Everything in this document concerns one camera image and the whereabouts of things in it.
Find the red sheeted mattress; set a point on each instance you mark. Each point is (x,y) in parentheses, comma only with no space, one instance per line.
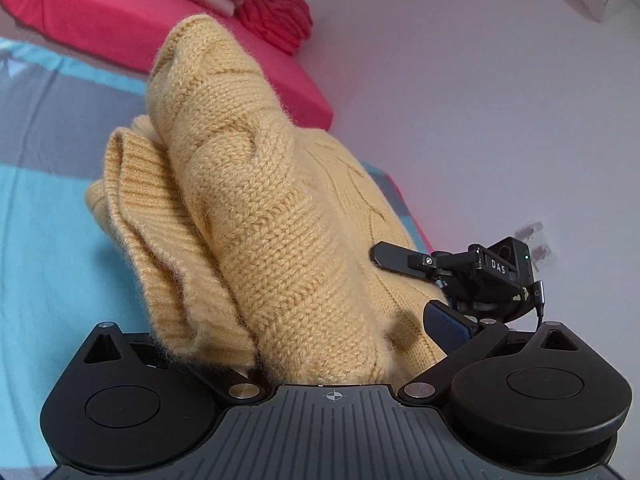
(129,33)

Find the blue grey patterned bedsheet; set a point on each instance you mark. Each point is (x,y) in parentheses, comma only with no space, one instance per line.
(60,274)

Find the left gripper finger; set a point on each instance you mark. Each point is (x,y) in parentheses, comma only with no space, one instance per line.
(464,341)

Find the tan cable-knit cardigan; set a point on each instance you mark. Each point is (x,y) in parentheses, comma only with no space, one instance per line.
(250,236)

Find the red folded blanket stack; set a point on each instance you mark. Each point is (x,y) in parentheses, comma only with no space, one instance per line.
(285,24)

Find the white wall socket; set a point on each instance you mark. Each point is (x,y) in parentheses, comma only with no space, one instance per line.
(532,234)

